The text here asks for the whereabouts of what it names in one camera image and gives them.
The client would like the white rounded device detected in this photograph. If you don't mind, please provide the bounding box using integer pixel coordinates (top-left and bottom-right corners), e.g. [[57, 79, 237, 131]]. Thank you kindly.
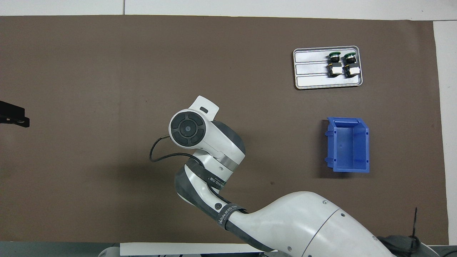
[[98, 246, 120, 257]]

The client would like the silver metal tray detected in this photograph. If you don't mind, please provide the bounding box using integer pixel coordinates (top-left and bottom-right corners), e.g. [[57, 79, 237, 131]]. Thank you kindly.
[[293, 46, 363, 90]]

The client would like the blue plastic storage bin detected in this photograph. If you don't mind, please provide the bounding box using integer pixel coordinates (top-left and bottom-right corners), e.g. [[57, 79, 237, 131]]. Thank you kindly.
[[324, 117, 370, 173]]

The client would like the green push button switch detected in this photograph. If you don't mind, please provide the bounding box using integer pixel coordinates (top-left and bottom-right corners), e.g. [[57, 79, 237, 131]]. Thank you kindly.
[[327, 52, 342, 77], [343, 52, 360, 78]]

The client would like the brown table mat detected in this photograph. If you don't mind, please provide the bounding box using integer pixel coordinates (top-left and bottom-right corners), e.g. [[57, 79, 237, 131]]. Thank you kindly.
[[0, 15, 449, 246]]

